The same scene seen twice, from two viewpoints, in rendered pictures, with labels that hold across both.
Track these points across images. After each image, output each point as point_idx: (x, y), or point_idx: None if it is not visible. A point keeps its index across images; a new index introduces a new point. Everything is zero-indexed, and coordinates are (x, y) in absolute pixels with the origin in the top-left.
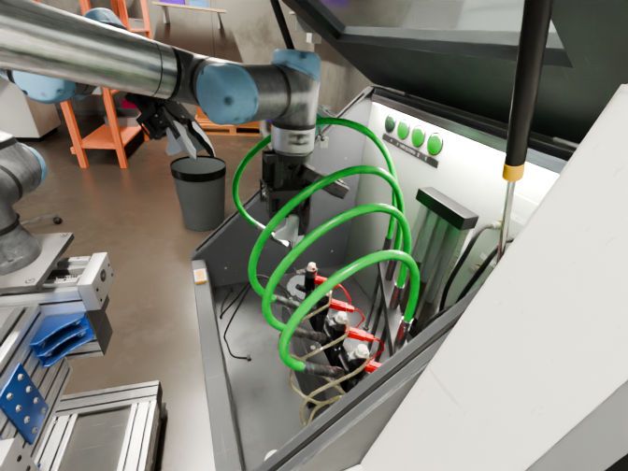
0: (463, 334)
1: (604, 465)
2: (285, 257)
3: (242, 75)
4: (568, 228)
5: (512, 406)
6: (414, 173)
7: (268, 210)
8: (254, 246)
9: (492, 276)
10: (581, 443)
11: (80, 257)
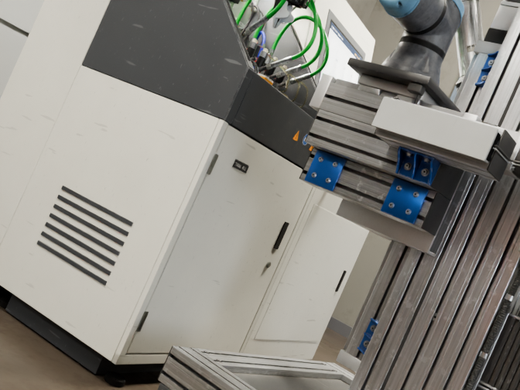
0: (309, 37)
1: (324, 49)
2: (322, 25)
3: None
4: (319, 1)
5: (316, 49)
6: None
7: (308, 5)
8: (317, 25)
9: (312, 16)
10: (323, 47)
11: (344, 80)
